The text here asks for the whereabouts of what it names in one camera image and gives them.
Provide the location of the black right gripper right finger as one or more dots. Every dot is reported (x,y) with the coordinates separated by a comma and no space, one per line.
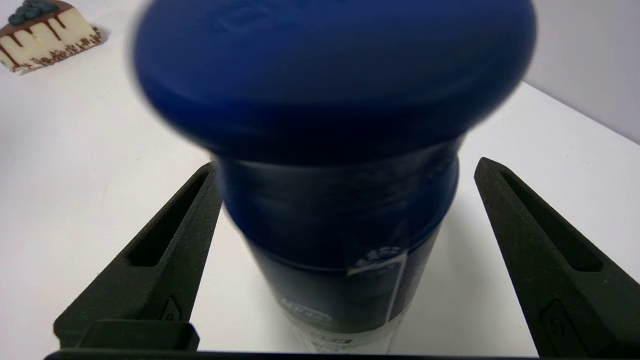
(560,280)

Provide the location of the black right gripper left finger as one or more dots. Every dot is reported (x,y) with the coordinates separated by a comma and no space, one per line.
(150,280)

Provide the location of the blue capped white bottle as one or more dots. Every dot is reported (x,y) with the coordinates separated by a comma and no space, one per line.
(330,100)

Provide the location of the chocolate blueberry cake slice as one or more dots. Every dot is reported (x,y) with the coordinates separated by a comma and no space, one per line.
(47,37)

